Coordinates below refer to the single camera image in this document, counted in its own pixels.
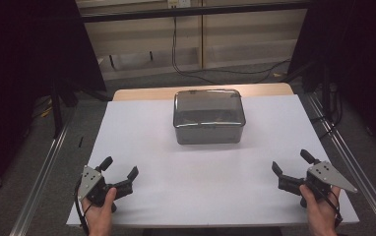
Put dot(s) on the metal floor rail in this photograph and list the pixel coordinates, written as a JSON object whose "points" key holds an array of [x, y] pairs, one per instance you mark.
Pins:
{"points": [[41, 177], [356, 164]]}

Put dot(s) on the person's left hand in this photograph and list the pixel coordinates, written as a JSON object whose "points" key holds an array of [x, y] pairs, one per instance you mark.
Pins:
{"points": [[101, 213]]}

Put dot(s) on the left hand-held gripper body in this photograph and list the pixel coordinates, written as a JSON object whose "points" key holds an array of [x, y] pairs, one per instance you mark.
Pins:
{"points": [[92, 185]]}

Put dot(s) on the person's right hand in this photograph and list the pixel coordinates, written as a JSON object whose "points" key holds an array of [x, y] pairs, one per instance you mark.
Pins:
{"points": [[320, 209]]}

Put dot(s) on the black metal stand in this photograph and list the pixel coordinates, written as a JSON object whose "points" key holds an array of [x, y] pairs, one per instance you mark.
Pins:
{"points": [[56, 111]]}

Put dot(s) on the white table sheet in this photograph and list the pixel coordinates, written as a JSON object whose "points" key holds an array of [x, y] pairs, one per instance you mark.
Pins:
{"points": [[209, 183]]}

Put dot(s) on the clear plastic box with lid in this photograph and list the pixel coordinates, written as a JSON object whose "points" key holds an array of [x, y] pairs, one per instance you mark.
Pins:
{"points": [[209, 116]]}

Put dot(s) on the black curtain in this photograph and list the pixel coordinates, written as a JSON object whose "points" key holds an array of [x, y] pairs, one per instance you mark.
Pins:
{"points": [[356, 49], [18, 65]]}

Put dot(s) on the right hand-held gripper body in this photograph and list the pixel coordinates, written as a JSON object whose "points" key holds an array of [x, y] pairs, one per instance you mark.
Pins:
{"points": [[324, 178]]}

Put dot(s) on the black frame beam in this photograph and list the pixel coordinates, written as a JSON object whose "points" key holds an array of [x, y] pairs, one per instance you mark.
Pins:
{"points": [[192, 11]]}

